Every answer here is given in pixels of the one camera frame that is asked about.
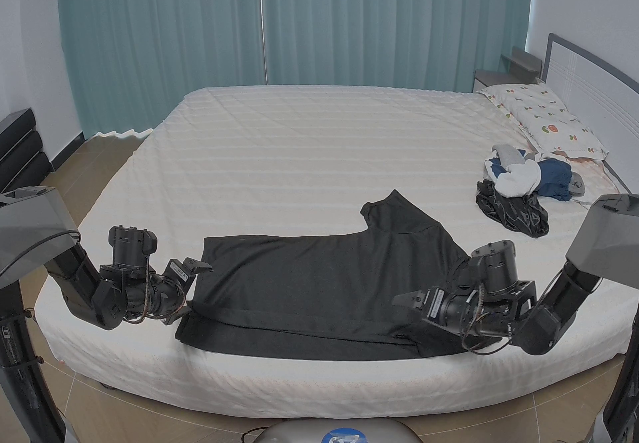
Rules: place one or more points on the white printed pillow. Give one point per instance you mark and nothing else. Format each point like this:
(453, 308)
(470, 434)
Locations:
(549, 119)

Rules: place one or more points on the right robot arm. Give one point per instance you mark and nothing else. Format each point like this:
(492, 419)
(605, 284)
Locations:
(544, 321)

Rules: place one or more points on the black chest of drawers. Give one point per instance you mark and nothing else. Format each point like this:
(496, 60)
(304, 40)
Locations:
(20, 151)

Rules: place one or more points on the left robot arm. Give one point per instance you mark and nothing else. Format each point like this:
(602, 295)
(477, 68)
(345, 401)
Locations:
(85, 291)

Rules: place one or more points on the blue-green curtain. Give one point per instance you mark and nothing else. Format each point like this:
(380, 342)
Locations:
(164, 31)
(394, 11)

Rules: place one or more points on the black T-shirt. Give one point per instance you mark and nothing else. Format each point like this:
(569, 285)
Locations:
(324, 291)

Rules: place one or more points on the pile of clothes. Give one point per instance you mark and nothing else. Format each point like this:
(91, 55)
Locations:
(521, 179)

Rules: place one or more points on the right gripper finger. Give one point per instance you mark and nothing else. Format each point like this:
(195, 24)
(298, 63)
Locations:
(409, 299)

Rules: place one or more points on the bed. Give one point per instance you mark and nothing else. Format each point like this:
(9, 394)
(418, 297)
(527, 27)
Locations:
(309, 151)

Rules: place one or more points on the black shiny garment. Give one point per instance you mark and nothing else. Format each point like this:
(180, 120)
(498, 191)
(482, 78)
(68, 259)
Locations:
(519, 216)

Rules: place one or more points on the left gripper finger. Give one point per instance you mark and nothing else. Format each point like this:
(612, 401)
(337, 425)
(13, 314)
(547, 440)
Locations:
(198, 266)
(178, 315)

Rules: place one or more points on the grey bedside table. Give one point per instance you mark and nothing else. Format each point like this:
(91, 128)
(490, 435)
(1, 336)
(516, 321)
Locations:
(504, 76)

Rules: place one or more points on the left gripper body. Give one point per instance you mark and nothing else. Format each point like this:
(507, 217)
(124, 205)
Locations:
(167, 293)

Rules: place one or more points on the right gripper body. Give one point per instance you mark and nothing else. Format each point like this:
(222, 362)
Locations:
(464, 313)

